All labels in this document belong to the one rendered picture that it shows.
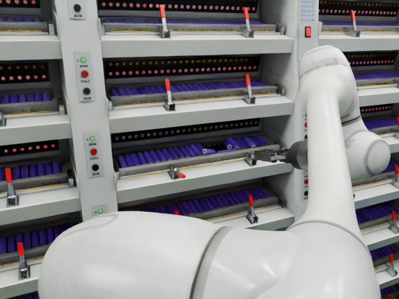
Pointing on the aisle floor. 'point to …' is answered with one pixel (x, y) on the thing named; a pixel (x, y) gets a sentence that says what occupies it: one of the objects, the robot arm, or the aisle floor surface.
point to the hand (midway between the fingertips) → (264, 155)
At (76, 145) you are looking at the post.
